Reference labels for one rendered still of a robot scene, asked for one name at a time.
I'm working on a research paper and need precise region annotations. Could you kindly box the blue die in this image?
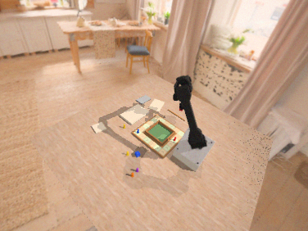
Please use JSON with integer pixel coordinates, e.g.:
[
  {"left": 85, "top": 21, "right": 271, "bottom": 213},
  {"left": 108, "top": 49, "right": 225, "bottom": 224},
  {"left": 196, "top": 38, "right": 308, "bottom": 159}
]
[{"left": 134, "top": 151, "right": 140, "bottom": 157}]

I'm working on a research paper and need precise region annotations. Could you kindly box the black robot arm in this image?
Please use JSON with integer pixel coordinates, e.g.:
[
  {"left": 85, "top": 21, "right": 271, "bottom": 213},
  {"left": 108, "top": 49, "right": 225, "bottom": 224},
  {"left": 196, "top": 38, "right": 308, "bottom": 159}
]
[{"left": 173, "top": 75, "right": 207, "bottom": 150}]

